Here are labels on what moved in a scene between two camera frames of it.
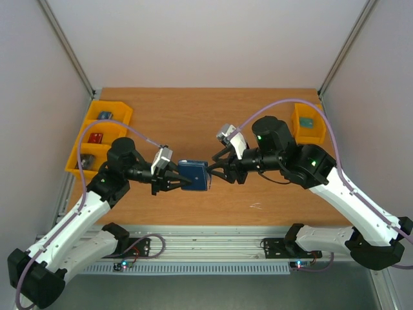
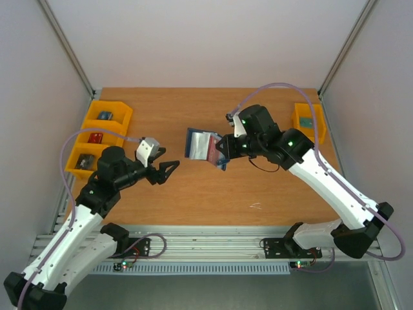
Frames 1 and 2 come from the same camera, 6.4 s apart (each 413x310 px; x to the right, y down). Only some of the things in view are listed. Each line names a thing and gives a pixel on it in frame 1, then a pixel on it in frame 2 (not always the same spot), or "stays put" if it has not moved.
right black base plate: x=279 y=248 stays put
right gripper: x=233 y=170 -> x=226 y=146
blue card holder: x=195 y=172 -> x=201 y=144
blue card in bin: x=104 y=115 stays put
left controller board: x=122 y=266 stays put
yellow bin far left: x=98 y=110 stays put
